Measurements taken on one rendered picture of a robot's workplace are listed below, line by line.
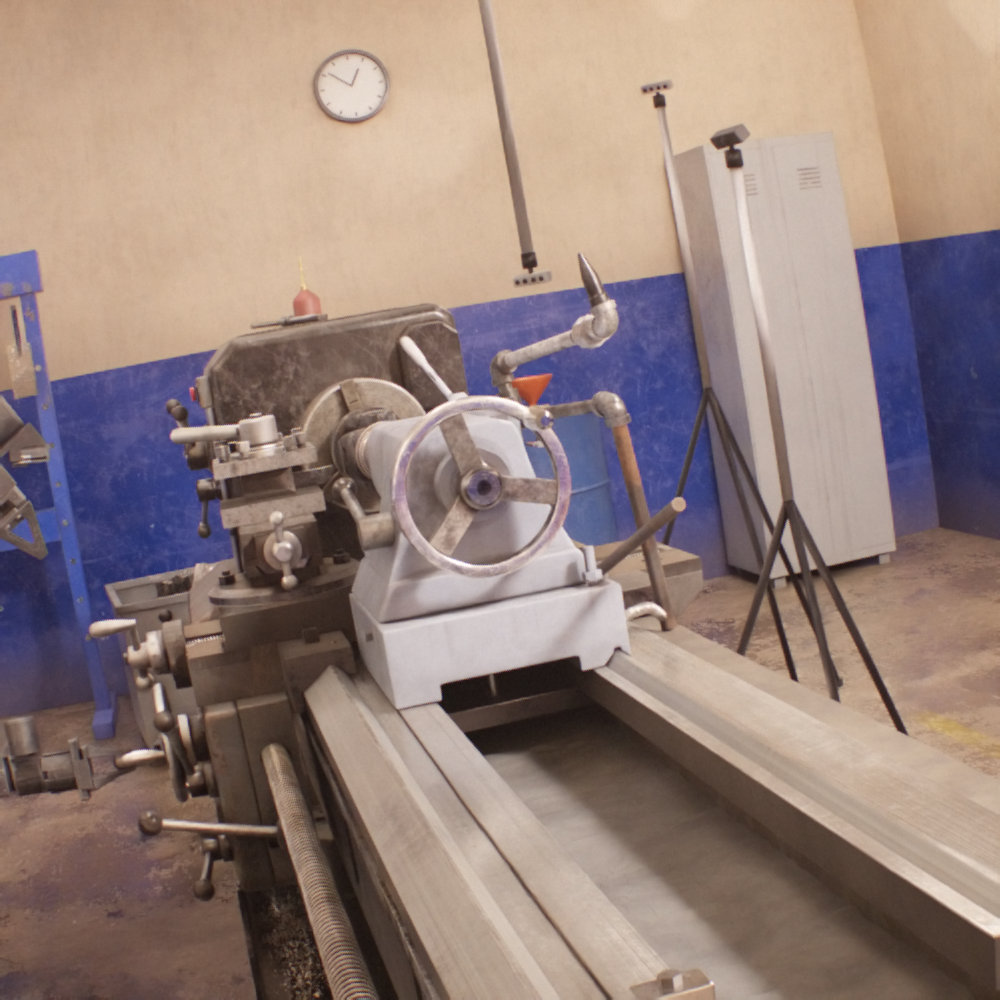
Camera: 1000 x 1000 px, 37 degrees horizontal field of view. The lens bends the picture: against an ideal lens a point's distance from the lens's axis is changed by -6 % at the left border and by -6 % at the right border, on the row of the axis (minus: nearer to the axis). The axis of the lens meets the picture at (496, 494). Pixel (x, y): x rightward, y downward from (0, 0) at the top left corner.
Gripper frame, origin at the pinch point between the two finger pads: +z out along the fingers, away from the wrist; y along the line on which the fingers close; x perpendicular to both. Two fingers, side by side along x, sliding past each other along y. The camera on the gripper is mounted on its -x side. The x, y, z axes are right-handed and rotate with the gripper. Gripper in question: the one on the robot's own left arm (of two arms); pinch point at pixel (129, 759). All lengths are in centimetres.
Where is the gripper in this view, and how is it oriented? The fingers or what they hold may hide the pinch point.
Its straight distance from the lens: 251.0
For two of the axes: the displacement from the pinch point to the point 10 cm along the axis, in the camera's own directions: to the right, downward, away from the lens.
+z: 9.6, -1.8, 2.0
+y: 2.0, 9.8, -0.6
